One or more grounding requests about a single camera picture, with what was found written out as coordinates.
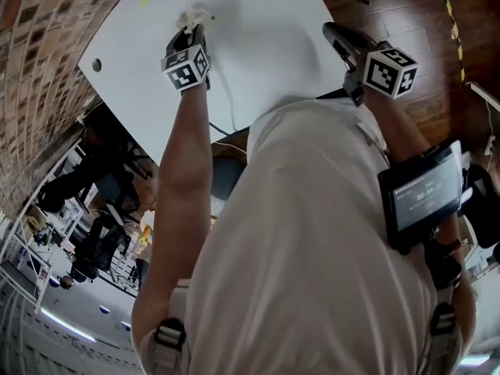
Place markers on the person's white shirt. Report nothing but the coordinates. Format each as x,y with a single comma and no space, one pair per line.
312,229

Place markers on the yellow black floor tape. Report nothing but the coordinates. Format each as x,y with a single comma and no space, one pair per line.
455,27

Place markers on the cardboard box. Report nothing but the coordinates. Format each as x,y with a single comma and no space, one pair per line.
36,220

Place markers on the ceiling light strip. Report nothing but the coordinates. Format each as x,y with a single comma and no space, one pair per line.
68,324

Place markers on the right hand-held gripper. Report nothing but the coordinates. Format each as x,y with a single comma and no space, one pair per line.
390,72

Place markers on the white power strip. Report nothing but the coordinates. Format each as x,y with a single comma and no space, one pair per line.
489,145

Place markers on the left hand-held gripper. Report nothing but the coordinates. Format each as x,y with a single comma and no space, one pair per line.
185,70

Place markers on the dark grey swivel chair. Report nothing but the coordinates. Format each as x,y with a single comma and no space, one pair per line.
226,178

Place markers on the clear bottle yellow label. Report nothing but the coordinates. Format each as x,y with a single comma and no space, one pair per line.
145,240

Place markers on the white plastic bag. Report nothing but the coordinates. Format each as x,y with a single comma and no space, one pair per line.
148,218

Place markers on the white metal shelf rack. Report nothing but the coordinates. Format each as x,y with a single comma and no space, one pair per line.
23,248

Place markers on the white cloth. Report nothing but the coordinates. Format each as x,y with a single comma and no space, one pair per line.
191,16

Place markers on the black tablet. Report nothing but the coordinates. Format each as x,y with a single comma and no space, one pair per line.
423,197

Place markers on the person's left forearm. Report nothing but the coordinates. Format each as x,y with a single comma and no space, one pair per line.
187,147

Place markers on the black mesh office chair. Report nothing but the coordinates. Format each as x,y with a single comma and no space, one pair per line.
62,193
101,244

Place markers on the white desk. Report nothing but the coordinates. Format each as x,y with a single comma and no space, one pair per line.
486,97

